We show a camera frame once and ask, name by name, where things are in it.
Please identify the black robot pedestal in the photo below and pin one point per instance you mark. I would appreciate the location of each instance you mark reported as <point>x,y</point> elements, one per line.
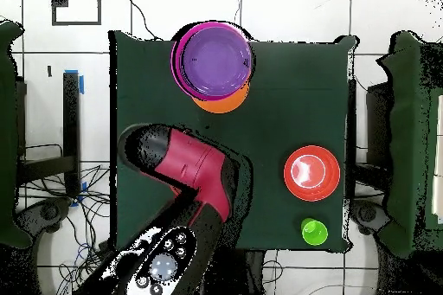
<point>256,274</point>

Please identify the large red-orange bowl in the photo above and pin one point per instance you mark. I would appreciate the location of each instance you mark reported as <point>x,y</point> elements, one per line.
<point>328,174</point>

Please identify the blue tape strip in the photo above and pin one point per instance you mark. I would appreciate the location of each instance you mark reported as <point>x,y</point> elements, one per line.
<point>81,85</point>

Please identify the dark green tablecloth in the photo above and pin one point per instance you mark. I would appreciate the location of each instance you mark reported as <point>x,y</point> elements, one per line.
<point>277,118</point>

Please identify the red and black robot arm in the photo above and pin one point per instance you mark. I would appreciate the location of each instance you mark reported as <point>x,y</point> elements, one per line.
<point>197,167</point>

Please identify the pink bowl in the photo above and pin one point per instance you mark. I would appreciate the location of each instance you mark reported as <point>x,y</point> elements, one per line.
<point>174,59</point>

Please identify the black bench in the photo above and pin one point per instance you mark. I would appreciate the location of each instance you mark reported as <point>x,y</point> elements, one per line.
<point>71,118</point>

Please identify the green cloth side table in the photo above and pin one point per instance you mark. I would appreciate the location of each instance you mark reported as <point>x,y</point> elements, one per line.
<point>405,135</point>
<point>7,187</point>

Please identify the green cup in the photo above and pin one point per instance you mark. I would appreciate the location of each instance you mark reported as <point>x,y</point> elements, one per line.
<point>315,232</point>

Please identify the white box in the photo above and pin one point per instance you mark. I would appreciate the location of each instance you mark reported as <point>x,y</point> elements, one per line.
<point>439,187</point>

